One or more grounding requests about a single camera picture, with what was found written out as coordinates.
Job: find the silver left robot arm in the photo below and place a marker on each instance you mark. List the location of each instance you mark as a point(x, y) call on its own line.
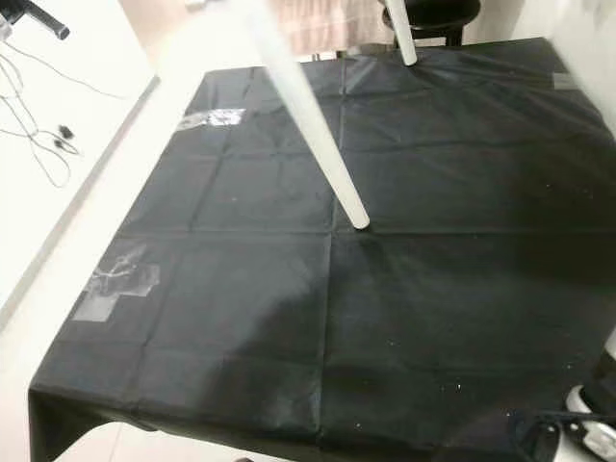
point(34, 14)

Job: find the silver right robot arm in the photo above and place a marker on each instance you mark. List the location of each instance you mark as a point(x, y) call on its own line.
point(587, 414)

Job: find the black charger plug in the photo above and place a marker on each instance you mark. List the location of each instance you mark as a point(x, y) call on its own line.
point(65, 132)

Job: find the clear tape strip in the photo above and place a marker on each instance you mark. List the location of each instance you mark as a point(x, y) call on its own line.
point(217, 118)

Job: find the black table cloth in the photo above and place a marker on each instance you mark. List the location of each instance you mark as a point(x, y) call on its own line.
point(298, 318)

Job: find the beige tablecloth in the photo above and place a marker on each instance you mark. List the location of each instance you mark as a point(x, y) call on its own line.
point(332, 24)

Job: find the black round stool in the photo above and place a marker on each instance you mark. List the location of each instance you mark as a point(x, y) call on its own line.
point(443, 14)

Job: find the grey tape piece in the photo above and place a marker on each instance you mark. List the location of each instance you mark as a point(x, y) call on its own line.
point(565, 82)

